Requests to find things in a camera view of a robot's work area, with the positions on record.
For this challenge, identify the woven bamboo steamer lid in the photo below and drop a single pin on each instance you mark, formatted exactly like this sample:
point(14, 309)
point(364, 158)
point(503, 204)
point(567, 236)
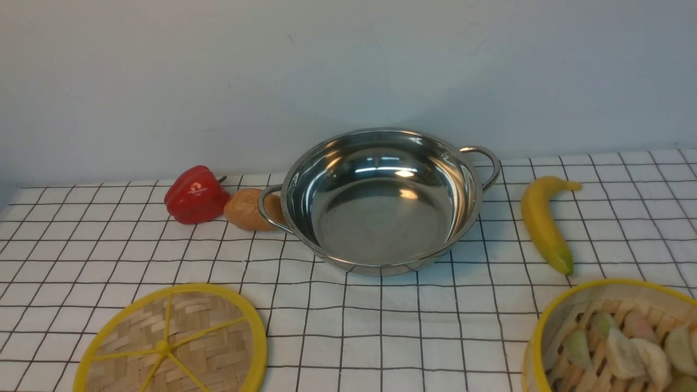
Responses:
point(189, 337)

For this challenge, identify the bamboo steamer basket yellow rim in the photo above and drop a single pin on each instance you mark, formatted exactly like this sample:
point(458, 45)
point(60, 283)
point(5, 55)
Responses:
point(596, 307)

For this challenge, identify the brown potato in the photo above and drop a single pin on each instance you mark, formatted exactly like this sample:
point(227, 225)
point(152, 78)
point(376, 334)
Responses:
point(242, 210)

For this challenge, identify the red bell pepper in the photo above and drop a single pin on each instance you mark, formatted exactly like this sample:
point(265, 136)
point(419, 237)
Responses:
point(197, 196)

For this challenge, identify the yellow banana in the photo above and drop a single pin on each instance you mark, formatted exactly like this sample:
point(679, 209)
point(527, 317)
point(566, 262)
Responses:
point(540, 224)

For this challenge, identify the green dumpling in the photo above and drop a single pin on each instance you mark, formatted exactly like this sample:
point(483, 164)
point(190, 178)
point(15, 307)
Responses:
point(576, 347)

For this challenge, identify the white checkered tablecloth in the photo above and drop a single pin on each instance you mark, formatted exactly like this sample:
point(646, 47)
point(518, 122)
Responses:
point(73, 256)

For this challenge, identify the pink dumpling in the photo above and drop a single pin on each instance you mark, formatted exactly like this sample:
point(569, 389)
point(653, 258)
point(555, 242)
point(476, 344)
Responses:
point(636, 325)

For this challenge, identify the white dumpling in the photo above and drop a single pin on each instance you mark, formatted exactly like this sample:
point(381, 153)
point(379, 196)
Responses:
point(632, 358)

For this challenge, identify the stainless steel two-handled pot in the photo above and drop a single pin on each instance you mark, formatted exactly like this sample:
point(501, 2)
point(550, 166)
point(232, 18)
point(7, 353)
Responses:
point(381, 201)

